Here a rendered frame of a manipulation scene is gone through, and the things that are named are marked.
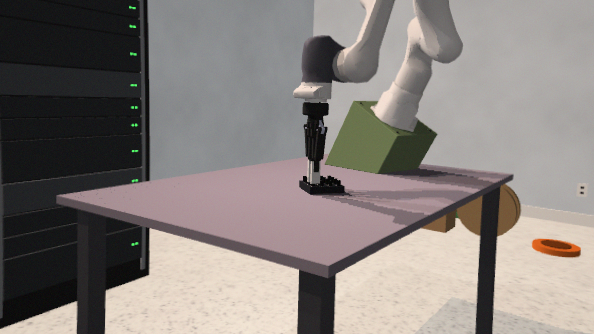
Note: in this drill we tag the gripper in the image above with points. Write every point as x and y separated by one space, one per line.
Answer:
315 135

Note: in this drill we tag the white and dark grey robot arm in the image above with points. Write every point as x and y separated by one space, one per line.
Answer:
322 60

